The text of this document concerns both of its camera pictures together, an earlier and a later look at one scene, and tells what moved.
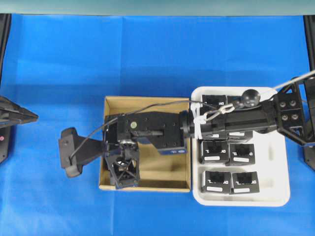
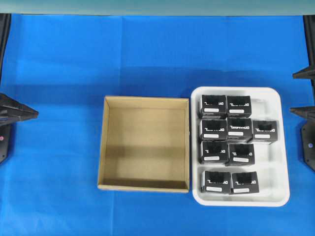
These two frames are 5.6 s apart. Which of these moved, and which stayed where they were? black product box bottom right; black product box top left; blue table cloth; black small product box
Moved: black small product box
Stayed: blue table cloth; black product box bottom right; black product box top left
